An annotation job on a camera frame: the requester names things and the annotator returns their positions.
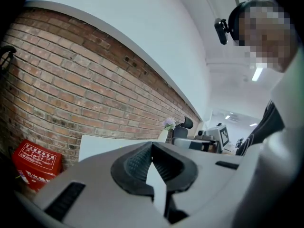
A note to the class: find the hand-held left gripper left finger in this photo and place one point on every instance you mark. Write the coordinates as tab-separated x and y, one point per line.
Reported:
133	170

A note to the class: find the purple flower bouquet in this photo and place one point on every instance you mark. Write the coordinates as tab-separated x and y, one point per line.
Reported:
169	123

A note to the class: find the black office chair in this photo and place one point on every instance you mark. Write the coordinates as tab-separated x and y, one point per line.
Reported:
181	130

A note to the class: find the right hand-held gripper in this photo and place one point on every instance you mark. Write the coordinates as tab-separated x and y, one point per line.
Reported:
217	135

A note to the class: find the long ceiling light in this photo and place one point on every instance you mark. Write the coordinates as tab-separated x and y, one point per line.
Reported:
257	73

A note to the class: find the white board panel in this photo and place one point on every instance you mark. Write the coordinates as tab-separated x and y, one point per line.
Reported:
99	145

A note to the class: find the white vase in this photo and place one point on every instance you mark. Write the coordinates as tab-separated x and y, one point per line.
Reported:
164	135

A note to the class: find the person's head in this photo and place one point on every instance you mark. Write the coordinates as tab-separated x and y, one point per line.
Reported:
263	32

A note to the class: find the black head-worn camera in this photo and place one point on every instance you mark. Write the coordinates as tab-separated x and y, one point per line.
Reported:
222	31

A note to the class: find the red fire equipment box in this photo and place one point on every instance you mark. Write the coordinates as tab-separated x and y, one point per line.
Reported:
35	165

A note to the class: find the small ceiling light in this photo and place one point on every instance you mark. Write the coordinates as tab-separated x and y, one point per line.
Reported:
253	125
227	117

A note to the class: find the person's black and white shirt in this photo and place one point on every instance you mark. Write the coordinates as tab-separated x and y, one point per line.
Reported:
268	125

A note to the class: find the grey desk equipment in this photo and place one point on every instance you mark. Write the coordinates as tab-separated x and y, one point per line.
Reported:
190	144

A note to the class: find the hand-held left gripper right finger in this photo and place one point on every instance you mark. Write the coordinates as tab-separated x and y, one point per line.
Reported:
174	168

